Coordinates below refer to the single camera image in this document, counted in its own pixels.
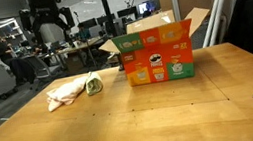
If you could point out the seated person in teal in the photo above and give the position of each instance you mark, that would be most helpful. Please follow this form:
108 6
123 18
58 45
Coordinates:
83 32

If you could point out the background office desk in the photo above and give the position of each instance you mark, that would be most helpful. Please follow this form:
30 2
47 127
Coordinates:
74 56

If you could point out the pink cloth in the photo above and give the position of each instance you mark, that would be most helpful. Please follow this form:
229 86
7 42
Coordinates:
66 93

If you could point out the colourful Pringles cardboard box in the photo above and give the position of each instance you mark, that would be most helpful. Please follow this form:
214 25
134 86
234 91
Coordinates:
158 48

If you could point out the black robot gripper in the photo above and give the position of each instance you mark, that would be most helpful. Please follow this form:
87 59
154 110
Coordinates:
45 12

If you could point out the white leaning poles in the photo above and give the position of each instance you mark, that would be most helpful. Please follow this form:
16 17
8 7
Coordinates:
220 2

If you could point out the light green towel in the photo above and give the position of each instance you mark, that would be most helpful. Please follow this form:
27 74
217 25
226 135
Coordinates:
93 83

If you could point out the computer monitor lit screen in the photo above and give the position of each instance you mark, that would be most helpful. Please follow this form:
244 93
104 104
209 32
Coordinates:
146 6

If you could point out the standing person in black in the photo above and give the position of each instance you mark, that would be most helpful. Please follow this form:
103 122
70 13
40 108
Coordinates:
22 71

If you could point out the grey office chair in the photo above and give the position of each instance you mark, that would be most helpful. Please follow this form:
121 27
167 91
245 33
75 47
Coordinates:
43 72

